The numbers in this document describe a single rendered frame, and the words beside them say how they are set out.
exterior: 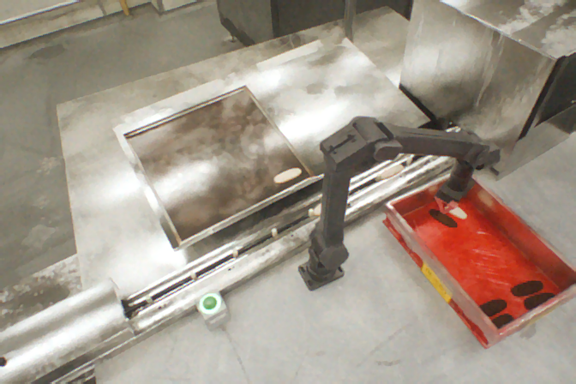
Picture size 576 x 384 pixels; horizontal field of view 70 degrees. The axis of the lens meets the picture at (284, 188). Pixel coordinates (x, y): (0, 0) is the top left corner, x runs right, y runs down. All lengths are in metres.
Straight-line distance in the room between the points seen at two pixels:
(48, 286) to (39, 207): 1.54
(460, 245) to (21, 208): 2.56
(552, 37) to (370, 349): 0.99
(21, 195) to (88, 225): 1.61
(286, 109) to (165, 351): 0.93
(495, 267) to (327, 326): 0.54
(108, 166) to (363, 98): 1.03
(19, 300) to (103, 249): 0.28
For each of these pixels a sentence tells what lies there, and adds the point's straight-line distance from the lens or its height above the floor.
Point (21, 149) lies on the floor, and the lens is 3.51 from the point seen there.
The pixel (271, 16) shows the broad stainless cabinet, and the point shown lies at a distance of 2.95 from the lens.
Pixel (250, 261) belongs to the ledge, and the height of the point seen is 0.86.
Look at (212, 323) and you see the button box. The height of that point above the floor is 0.86.
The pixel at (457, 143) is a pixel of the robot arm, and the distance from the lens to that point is 1.09.
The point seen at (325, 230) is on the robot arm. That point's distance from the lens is 1.06.
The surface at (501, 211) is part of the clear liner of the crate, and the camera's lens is 1.42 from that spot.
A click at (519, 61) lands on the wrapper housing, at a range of 1.38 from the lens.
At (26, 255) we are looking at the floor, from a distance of 2.80.
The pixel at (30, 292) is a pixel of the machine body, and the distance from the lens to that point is 1.52.
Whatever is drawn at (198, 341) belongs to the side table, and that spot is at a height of 0.82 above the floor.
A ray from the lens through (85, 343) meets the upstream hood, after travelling 1.23.
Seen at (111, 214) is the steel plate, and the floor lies 0.82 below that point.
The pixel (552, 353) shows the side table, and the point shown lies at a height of 0.82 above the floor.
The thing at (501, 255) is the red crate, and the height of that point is 0.82.
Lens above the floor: 1.94
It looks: 49 degrees down
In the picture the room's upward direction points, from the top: 5 degrees counter-clockwise
